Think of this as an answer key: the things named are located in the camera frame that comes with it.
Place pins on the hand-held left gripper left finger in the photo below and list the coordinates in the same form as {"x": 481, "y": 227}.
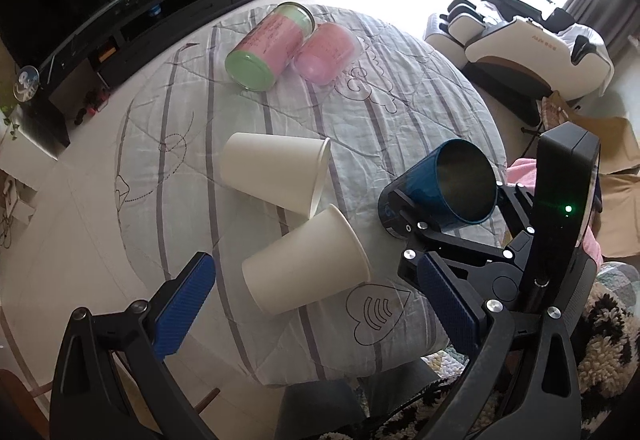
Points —
{"x": 184, "y": 307}

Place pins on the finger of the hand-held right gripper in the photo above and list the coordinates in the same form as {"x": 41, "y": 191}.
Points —
{"x": 517, "y": 207}
{"x": 395, "y": 215}

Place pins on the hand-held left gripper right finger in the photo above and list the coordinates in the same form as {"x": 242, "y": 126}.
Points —
{"x": 447, "y": 307}

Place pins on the blue metal cup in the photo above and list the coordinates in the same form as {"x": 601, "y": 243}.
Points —
{"x": 420, "y": 185}

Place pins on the white paper cup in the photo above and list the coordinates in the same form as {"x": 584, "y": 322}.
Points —
{"x": 300, "y": 262}
{"x": 270, "y": 169}

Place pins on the green and pink plastic cup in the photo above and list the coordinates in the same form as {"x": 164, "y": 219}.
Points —
{"x": 262, "y": 52}

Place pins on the white and black massage chair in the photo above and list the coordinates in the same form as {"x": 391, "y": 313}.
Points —
{"x": 520, "y": 44}

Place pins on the black and white fuzzy rug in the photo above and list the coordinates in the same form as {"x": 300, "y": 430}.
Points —
{"x": 610, "y": 345}

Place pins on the grey curtain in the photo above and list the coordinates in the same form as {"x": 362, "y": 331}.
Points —
{"x": 600, "y": 4}

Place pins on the striped grey quilted blanket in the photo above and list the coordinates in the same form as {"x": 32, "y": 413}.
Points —
{"x": 200, "y": 89}

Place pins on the trailing green vine plant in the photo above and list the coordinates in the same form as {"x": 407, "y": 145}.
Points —
{"x": 9, "y": 122}

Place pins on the round decorative plate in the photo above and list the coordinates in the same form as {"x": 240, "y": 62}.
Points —
{"x": 26, "y": 83}

